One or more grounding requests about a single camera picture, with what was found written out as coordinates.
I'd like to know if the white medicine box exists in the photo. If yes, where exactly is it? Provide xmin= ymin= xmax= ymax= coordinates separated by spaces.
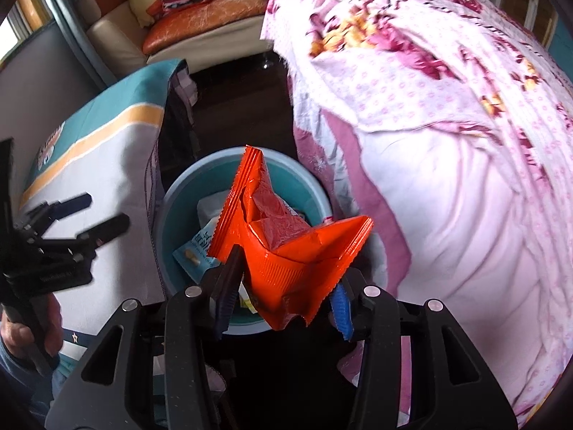
xmin=172 ymin=226 xmax=225 ymax=285

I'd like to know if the grey headboard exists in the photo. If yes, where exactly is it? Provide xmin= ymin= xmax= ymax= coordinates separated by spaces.
xmin=0 ymin=22 xmax=108 ymax=144

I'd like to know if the wooden furniture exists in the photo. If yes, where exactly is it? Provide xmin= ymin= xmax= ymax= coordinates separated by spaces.
xmin=497 ymin=0 xmax=560 ymax=50

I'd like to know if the grey curtain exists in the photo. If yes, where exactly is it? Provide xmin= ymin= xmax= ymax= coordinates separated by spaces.
xmin=45 ymin=0 xmax=112 ymax=90

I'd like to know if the person's left hand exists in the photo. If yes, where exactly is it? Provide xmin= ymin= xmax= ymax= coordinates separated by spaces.
xmin=0 ymin=295 xmax=64 ymax=360

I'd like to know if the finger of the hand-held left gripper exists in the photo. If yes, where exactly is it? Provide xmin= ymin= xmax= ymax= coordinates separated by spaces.
xmin=27 ymin=192 xmax=92 ymax=227
xmin=76 ymin=214 xmax=130 ymax=247

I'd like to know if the orange seat cushion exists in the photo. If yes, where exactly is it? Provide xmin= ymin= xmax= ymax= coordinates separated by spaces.
xmin=142 ymin=0 xmax=269 ymax=54

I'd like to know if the white tissue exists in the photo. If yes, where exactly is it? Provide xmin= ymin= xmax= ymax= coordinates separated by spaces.
xmin=197 ymin=190 xmax=233 ymax=234

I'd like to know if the teal plastic bin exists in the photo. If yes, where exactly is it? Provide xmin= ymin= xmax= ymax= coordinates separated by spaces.
xmin=154 ymin=146 xmax=334 ymax=336

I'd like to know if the red snack packet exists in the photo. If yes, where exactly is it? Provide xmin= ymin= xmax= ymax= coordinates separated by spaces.
xmin=208 ymin=145 xmax=374 ymax=330

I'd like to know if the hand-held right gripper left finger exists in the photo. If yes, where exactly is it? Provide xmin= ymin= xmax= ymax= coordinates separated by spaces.
xmin=45 ymin=244 xmax=245 ymax=430

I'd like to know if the floral pink quilt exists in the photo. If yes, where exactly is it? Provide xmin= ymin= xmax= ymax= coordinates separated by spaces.
xmin=261 ymin=0 xmax=573 ymax=216

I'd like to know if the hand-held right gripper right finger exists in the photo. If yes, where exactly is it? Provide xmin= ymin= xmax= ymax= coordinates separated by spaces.
xmin=329 ymin=269 xmax=520 ymax=430

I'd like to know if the person's left forearm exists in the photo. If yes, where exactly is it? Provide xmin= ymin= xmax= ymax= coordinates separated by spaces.
xmin=0 ymin=345 xmax=68 ymax=430

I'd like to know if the pink and white bedsheet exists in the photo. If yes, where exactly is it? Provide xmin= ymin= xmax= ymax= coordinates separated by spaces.
xmin=286 ymin=72 xmax=569 ymax=422

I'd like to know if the window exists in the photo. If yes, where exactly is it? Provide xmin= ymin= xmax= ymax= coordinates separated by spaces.
xmin=0 ymin=0 xmax=54 ymax=63

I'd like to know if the yellow cartoon pillow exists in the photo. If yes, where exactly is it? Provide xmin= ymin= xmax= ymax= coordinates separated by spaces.
xmin=130 ymin=0 xmax=173 ymax=28

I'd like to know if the cream leather sofa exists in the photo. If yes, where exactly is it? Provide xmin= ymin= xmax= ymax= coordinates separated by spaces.
xmin=76 ymin=0 xmax=269 ymax=77

